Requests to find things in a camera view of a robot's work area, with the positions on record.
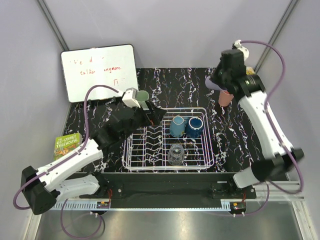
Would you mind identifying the light blue flowered mug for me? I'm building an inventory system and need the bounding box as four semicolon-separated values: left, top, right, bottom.
169;115;189;138

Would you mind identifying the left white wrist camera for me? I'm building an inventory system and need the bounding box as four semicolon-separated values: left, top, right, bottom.
122;87;141;108

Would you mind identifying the grey slotted cable duct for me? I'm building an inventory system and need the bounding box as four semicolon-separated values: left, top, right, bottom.
50;198;112;211

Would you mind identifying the yellow paperback book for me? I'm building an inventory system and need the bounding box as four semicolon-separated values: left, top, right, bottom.
246;66;256;76

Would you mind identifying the green plastic cup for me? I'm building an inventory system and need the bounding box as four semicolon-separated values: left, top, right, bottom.
135;90;149;109

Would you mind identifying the pink plastic cup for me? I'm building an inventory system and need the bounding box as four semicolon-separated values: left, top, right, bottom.
218;90;234;107

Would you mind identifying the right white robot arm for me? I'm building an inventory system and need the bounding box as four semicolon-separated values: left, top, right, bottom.
213;49;304;199

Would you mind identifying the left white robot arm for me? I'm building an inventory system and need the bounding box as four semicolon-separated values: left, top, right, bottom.
21;105;167;215

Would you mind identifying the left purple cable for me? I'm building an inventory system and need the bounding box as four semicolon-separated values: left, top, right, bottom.
12;84;126;210

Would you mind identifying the clear glass cup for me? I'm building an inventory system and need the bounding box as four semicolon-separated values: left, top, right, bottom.
168;144;185;166

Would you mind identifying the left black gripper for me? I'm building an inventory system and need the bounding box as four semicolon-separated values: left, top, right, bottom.
121;100;166;141

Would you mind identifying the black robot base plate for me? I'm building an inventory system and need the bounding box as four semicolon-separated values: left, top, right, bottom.
79;171;258;200

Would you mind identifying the lilac plastic cup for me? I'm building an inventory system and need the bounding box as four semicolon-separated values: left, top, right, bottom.
205;76;226;91

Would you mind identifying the white whiteboard with red writing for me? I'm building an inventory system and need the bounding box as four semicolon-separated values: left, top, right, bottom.
60;44;138;103

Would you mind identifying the white wire dish rack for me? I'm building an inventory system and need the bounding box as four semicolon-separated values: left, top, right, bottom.
122;107;215;172

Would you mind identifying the green Treehouse book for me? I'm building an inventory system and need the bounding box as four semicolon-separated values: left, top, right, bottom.
53;133;82;161

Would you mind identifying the dark blue ceramic mug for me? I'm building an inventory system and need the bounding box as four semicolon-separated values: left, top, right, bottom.
185;116;204;139

